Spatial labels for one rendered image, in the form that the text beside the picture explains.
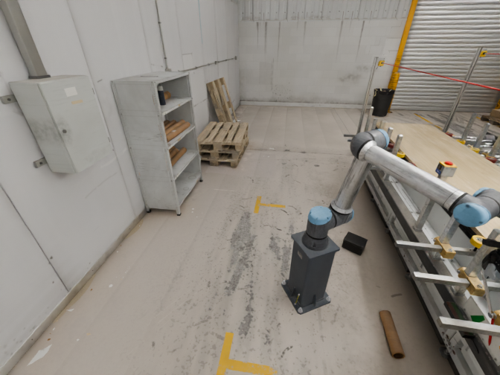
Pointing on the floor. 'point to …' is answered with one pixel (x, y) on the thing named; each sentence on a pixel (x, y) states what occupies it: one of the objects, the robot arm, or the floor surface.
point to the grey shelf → (153, 164)
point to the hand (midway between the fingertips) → (486, 274)
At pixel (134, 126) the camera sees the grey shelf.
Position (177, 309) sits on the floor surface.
